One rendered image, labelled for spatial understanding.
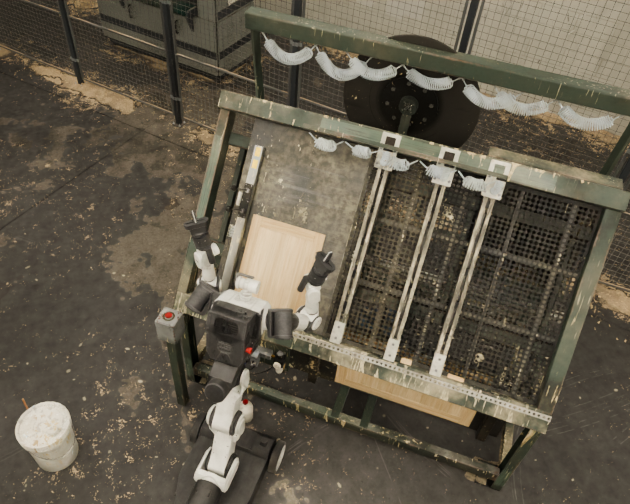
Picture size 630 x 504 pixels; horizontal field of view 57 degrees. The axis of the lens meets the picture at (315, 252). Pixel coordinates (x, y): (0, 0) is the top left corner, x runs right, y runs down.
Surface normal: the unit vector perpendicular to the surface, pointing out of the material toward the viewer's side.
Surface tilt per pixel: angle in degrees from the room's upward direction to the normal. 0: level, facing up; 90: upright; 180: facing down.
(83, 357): 0
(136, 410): 0
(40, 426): 0
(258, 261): 52
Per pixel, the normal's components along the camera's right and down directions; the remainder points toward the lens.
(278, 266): -0.22, 0.09
